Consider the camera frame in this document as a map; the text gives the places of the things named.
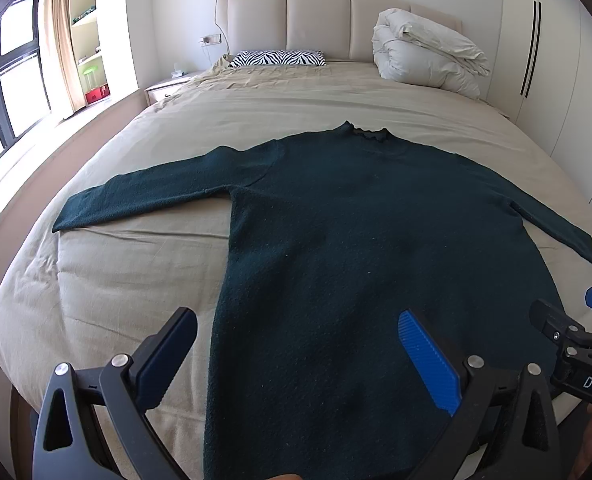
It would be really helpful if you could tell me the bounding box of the dark teal knit sweater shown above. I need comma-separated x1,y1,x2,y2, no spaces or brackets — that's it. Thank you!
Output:
54,124,592,479

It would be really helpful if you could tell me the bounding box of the person's right hand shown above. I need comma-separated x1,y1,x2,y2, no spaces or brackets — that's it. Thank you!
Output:
568,404,592,480

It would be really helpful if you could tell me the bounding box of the beige bed with sheet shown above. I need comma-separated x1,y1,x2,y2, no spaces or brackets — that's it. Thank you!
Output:
0,62,592,479

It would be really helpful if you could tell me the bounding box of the white folded duvet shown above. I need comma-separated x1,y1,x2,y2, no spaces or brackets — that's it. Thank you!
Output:
372,8,491,100

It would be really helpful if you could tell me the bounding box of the red box on shelf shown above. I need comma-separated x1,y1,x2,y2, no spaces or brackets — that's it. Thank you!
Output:
84,84,110,105

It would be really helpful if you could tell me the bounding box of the white bedside table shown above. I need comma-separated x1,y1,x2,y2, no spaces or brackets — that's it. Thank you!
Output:
144,72,198,106

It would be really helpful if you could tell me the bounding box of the beige padded headboard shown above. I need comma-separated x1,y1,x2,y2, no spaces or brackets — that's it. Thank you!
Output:
215,0,462,63

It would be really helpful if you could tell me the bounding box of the black framed window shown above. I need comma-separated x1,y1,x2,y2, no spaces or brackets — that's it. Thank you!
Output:
0,0,51,158

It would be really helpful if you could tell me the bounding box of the zebra print pillow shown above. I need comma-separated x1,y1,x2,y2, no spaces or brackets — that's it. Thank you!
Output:
230,49,326,68

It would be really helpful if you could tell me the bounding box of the beige curtain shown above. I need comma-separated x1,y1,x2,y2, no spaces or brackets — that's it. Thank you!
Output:
38,0,86,119

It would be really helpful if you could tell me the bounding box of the white wardrobe with black handles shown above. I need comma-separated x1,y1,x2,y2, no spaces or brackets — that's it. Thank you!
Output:
488,0,592,205

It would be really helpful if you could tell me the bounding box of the white wall shelf unit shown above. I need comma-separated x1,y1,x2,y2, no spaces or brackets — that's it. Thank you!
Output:
69,0,107,94

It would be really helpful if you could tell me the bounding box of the wall power socket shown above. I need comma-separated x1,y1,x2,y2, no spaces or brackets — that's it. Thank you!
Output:
200,34,222,47

